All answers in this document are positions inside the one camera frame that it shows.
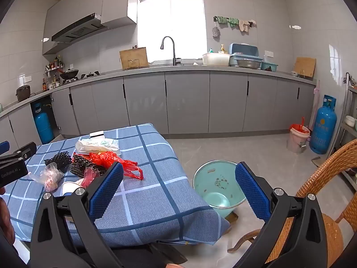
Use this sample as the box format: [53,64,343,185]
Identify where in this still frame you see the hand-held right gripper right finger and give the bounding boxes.
[235,161,327,268]

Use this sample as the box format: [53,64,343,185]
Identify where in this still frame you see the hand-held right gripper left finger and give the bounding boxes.
[29,161,125,268]

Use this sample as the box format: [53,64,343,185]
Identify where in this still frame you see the red plastic bag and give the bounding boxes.
[92,151,144,180]

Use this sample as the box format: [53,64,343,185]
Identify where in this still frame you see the black foam net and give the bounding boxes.
[70,154,108,179]
[44,151,71,174]

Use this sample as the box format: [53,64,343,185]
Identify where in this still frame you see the mint green bin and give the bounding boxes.
[192,160,247,218]

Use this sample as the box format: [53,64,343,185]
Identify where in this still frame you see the person's left forearm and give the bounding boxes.
[0,197,15,243]

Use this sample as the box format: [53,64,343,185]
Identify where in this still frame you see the blue gas cylinder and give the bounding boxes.
[309,95,338,155]
[33,103,55,145]

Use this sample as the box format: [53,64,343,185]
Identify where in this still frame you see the clear red-printed plastic bag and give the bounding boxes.
[28,162,65,193]

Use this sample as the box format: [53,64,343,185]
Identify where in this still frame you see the white paper cup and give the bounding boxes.
[62,181,84,197]

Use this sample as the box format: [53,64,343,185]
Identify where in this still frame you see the blue plaid tablecloth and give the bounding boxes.
[4,122,230,247]

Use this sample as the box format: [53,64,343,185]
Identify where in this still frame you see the white plastic bag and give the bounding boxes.
[75,137,122,157]

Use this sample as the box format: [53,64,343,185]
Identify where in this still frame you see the pink bucket with red liner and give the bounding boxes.
[287,117,311,154]

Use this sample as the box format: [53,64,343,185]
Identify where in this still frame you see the wicker chair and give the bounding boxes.
[227,138,357,268]

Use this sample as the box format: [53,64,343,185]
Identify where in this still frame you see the spice rack with bottles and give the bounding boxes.
[42,55,65,91]

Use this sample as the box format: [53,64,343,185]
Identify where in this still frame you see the black wok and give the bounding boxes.
[59,69,79,81]

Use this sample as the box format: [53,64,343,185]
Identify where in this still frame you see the gas stove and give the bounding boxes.
[63,71,101,84]

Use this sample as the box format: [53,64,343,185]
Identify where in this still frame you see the grey kitchen counter cabinets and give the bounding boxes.
[0,64,317,157]

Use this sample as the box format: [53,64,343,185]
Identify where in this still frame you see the metal bowl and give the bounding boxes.
[236,59,261,69]

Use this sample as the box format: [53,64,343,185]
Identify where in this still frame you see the range hood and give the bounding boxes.
[51,13,108,45]

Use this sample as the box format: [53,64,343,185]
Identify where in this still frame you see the wooden cutting board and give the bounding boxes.
[119,47,149,70]
[293,57,316,78]

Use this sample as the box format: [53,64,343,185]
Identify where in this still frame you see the white plastic basin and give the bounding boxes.
[202,52,230,67]

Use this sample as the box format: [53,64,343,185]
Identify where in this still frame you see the metal shelf rack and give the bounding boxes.
[326,73,357,190]

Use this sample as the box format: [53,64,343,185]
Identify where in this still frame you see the blue dish rack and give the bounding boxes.
[229,43,264,67]

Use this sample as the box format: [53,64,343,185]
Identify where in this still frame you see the dark kitchen faucet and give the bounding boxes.
[160,36,182,66]

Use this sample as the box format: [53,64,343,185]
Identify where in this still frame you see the grey duster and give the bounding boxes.
[212,18,221,40]

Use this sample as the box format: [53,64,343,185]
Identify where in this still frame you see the pink cloth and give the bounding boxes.
[239,19,256,35]

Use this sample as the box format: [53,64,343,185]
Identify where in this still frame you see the green striped towel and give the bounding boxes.
[216,16,240,28]

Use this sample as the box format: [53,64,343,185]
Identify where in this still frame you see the kitchen window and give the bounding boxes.
[137,0,207,63]

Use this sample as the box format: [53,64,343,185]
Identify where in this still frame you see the pink mop handle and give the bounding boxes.
[308,80,321,129]

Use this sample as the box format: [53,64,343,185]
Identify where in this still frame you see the grey wall cabinets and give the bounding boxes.
[42,0,138,56]

